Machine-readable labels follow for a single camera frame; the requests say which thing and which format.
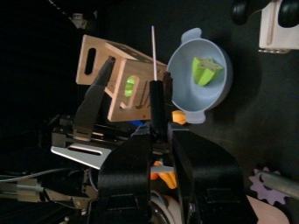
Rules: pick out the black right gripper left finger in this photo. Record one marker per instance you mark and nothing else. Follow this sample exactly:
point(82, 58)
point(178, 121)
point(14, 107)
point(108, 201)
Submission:
point(125, 180)

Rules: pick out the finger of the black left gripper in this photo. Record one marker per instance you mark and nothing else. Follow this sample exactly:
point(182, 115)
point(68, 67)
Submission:
point(94, 102)
point(170, 87)

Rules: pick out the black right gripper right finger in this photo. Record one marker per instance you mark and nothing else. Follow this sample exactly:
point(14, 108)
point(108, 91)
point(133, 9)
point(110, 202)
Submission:
point(213, 186)

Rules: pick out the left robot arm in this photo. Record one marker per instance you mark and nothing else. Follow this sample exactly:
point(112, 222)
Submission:
point(23, 191)

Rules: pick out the wooden knife holder block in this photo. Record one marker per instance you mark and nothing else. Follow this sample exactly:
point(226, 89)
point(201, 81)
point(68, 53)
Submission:
point(138, 70)

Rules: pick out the light blue toy bowl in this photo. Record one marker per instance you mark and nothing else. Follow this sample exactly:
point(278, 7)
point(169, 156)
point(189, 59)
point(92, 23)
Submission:
point(188, 96)

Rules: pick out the green toy star fruit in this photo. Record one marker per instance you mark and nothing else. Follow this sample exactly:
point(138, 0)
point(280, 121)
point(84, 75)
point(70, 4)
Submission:
point(205, 73)

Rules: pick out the green plastic toy piece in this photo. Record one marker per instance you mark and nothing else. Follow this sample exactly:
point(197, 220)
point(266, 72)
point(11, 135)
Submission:
point(130, 87)

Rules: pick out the orange toy food piece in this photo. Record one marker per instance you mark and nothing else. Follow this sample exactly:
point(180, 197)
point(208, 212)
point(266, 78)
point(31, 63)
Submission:
point(169, 178)

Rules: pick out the purple toy gear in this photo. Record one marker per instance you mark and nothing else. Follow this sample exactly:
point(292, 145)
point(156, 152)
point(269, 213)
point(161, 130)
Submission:
point(264, 189)

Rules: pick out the small blue toy piece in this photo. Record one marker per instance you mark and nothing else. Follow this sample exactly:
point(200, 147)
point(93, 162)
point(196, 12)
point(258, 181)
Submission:
point(138, 123)

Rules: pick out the pink cutting board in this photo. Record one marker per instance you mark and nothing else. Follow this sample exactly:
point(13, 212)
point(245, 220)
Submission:
point(269, 214)

